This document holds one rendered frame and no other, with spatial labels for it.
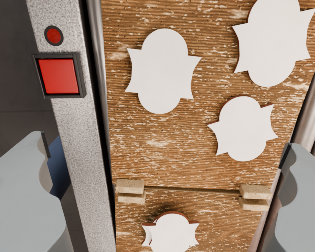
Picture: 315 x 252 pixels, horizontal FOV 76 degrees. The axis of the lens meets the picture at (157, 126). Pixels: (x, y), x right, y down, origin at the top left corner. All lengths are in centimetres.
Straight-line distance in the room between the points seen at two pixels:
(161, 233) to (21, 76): 132
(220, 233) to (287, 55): 43
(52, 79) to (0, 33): 119
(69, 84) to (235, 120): 30
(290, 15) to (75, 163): 47
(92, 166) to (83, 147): 5
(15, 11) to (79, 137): 115
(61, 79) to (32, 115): 126
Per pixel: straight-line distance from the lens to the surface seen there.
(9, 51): 157
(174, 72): 34
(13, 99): 166
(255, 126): 41
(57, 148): 95
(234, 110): 38
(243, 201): 51
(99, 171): 49
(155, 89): 35
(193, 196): 49
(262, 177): 50
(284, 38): 39
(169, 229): 51
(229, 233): 60
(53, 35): 41
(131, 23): 35
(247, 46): 36
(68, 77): 39
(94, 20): 38
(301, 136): 51
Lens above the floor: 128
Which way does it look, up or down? 65 degrees down
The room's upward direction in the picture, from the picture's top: 178 degrees counter-clockwise
